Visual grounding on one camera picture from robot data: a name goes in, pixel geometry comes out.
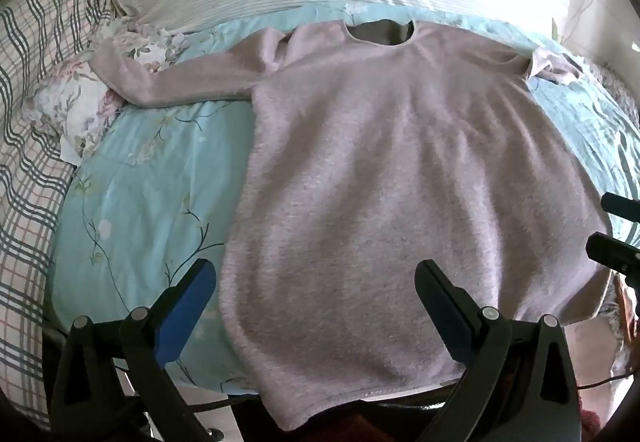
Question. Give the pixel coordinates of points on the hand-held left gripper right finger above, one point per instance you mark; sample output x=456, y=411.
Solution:
x=445, y=312

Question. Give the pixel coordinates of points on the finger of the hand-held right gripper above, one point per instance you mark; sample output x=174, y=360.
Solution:
x=612, y=252
x=622, y=207

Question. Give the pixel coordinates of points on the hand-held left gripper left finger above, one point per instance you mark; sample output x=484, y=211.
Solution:
x=185, y=307

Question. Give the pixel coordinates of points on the pink fuzzy sweater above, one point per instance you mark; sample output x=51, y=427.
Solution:
x=400, y=171

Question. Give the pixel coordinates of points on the light blue floral bedsheet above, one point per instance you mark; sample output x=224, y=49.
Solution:
x=150, y=197

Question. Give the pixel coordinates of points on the plaid checked cloth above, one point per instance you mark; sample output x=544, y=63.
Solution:
x=30, y=171

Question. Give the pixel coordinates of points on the white floral cloth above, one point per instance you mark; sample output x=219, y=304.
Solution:
x=75, y=91

